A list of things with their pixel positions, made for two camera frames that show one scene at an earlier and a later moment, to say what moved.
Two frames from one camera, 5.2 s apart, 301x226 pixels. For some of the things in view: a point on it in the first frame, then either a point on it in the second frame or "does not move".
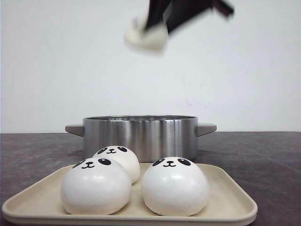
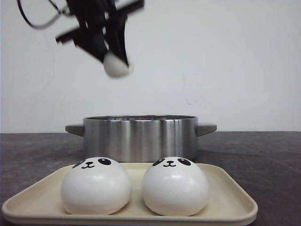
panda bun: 174,186 does not move
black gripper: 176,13 to 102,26
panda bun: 96,186 does not move
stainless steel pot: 151,136 does not move
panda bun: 123,156 to 115,68
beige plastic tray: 229,204 does not move
